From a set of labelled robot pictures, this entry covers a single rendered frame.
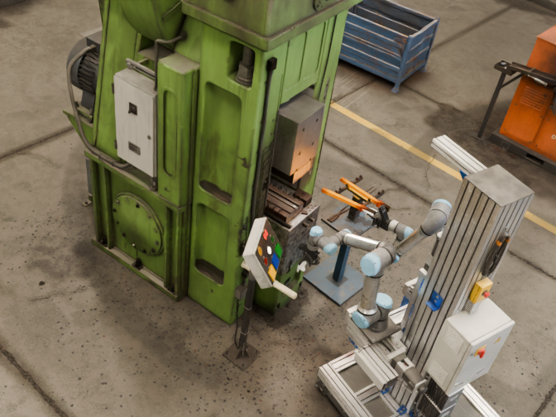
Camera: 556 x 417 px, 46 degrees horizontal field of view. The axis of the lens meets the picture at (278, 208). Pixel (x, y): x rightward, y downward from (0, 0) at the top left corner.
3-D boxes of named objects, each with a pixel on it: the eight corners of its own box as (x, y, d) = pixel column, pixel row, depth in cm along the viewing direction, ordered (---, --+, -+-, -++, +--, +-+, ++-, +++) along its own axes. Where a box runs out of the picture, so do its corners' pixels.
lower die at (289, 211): (302, 210, 462) (304, 201, 457) (285, 224, 449) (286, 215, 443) (255, 183, 478) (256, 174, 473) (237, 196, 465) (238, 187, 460)
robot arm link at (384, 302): (392, 314, 400) (398, 299, 391) (378, 324, 392) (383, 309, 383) (378, 302, 406) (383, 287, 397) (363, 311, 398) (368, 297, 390)
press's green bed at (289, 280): (301, 289, 529) (310, 248, 498) (274, 317, 505) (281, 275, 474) (247, 256, 550) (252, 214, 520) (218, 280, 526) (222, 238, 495)
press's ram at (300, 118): (323, 150, 441) (333, 99, 415) (289, 176, 416) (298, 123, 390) (272, 124, 458) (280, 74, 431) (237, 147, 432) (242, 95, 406)
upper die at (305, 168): (309, 170, 439) (311, 159, 433) (292, 184, 426) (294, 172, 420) (260, 143, 455) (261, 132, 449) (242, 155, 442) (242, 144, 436)
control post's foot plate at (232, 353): (262, 352, 479) (263, 344, 473) (243, 371, 465) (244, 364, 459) (239, 336, 487) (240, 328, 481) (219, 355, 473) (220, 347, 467)
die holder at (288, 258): (310, 248, 498) (320, 204, 469) (281, 276, 474) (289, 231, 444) (252, 214, 520) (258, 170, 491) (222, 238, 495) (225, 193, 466)
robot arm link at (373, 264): (381, 323, 392) (395, 253, 360) (363, 334, 384) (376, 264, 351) (366, 311, 399) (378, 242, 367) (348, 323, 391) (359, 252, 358)
